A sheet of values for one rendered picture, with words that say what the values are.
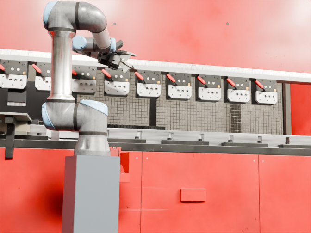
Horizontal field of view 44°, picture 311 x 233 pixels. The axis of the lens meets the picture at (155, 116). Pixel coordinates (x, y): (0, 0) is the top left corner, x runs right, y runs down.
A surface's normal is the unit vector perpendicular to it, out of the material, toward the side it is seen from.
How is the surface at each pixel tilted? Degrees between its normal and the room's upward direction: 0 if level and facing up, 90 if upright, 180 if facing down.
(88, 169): 90
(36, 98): 90
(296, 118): 90
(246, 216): 90
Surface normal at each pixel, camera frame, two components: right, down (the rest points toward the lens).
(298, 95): -0.98, -0.05
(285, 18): 0.22, -0.13
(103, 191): 0.46, -0.11
